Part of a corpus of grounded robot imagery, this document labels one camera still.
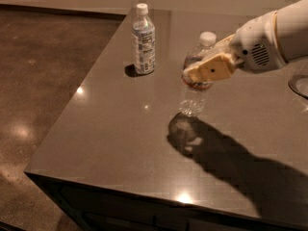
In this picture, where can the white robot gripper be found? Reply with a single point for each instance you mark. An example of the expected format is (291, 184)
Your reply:
(255, 43)

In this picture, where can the clear plastic water bottle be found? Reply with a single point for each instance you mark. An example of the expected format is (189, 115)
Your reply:
(193, 94)

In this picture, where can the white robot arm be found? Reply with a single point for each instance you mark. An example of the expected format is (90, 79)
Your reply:
(292, 34)

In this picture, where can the white labelled plastic bottle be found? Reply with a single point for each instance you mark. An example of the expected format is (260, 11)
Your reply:
(143, 41)

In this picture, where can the round dark ring object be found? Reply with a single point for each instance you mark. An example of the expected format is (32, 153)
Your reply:
(299, 85)

